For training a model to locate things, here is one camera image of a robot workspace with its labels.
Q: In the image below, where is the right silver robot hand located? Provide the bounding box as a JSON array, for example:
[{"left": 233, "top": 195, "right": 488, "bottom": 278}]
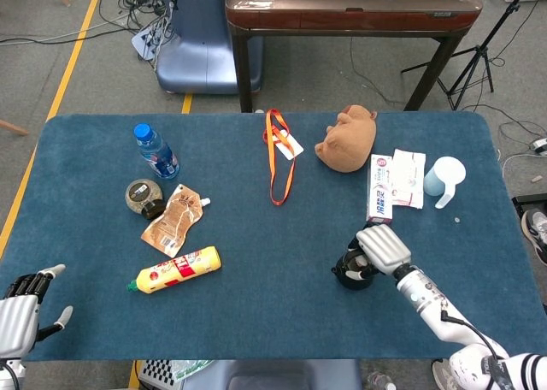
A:
[{"left": 344, "top": 223, "right": 414, "bottom": 282}]

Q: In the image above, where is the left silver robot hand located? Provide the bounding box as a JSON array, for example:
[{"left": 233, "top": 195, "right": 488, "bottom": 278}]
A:
[{"left": 0, "top": 263, "right": 74, "bottom": 359}]

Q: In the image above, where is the black teapot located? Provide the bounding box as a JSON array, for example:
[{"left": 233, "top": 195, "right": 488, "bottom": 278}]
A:
[{"left": 331, "top": 245, "right": 378, "bottom": 291}]

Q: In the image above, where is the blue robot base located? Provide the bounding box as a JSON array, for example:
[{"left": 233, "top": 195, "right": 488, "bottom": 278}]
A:
[{"left": 156, "top": 0, "right": 264, "bottom": 95}]

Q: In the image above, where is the white toothpaste box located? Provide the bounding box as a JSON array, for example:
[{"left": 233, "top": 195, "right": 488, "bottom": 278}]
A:
[{"left": 365, "top": 153, "right": 394, "bottom": 226}]

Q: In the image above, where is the white tissue pack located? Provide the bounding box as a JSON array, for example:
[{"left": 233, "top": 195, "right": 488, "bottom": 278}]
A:
[{"left": 391, "top": 148, "right": 427, "bottom": 210}]

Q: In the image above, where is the pale blue plastic cup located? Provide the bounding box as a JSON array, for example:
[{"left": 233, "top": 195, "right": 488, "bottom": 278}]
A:
[{"left": 423, "top": 156, "right": 468, "bottom": 210}]

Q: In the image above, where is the brown plush toy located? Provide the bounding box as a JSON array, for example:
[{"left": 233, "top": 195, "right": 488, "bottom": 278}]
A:
[{"left": 315, "top": 104, "right": 379, "bottom": 174}]

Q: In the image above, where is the blue tablecloth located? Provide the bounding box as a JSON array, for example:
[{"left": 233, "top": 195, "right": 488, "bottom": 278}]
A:
[{"left": 0, "top": 110, "right": 526, "bottom": 362}]

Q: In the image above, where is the clear plastic bottle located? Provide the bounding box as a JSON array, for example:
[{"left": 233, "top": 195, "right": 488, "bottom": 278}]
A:
[{"left": 366, "top": 370, "right": 397, "bottom": 390}]

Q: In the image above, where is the white badge card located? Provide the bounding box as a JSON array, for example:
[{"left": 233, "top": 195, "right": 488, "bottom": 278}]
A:
[{"left": 273, "top": 128, "right": 305, "bottom": 159}]

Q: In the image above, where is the grey white sneaker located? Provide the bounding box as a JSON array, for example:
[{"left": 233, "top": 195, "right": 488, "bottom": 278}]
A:
[
  {"left": 431, "top": 357, "right": 454, "bottom": 390},
  {"left": 520, "top": 208, "right": 547, "bottom": 265}
]

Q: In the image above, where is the black white checkerboard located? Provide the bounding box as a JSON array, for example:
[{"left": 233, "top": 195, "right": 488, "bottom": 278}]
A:
[{"left": 138, "top": 358, "right": 176, "bottom": 387}]

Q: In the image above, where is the yellow plastic bottle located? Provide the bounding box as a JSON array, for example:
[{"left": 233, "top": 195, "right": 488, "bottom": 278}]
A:
[{"left": 126, "top": 245, "right": 223, "bottom": 295}]

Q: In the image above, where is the blue grey robot torso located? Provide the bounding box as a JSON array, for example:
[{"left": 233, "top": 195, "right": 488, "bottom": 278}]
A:
[{"left": 204, "top": 358, "right": 364, "bottom": 390}]

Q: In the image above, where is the glass jar with black lid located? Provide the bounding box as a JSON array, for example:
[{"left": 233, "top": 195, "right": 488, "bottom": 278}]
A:
[{"left": 125, "top": 178, "right": 167, "bottom": 221}]

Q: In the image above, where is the green plastic bag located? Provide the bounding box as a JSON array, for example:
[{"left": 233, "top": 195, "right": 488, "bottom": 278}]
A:
[{"left": 173, "top": 358, "right": 215, "bottom": 381}]

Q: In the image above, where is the brown spout pouch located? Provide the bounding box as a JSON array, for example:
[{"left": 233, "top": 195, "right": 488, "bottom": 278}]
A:
[{"left": 140, "top": 183, "right": 212, "bottom": 258}]

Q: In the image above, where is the blue capped water bottle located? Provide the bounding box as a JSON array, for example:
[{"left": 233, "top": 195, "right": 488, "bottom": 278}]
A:
[{"left": 133, "top": 123, "right": 180, "bottom": 181}]

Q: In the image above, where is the black tripod stand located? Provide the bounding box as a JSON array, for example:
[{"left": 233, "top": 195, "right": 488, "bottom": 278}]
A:
[{"left": 400, "top": 0, "right": 539, "bottom": 111}]

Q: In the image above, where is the brown mahjong table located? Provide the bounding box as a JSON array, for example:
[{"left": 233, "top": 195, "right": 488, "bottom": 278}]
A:
[{"left": 225, "top": 0, "right": 484, "bottom": 113}]

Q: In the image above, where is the white power strip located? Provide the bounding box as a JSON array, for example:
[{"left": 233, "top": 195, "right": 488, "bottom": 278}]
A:
[{"left": 131, "top": 24, "right": 172, "bottom": 62}]

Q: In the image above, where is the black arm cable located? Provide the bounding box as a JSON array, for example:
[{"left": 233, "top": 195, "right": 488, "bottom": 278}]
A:
[{"left": 439, "top": 307, "right": 502, "bottom": 362}]

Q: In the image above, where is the orange lanyard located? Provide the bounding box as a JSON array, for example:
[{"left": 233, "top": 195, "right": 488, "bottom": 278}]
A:
[{"left": 263, "top": 109, "right": 297, "bottom": 207}]

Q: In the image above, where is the black cable bundle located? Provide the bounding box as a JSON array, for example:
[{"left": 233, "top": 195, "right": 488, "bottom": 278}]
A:
[{"left": 97, "top": 0, "right": 176, "bottom": 36}]

